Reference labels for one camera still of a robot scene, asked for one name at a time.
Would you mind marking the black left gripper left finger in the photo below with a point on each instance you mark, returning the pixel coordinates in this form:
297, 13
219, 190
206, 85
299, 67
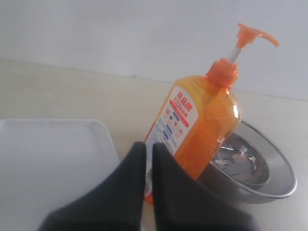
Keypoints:
114, 205

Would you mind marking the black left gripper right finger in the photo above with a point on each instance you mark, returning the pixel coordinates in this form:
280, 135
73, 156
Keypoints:
180, 204

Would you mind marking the orange pump soap bottle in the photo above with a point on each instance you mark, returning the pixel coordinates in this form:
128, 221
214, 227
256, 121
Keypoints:
199, 113

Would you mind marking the small shiny steel bowl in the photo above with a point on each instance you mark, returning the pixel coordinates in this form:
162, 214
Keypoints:
239, 159

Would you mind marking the steel mesh colander bowl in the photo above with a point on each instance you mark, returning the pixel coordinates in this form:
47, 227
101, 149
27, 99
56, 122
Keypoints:
282, 182

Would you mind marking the white rectangular plastic tray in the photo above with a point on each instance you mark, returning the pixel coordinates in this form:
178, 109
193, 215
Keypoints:
46, 164

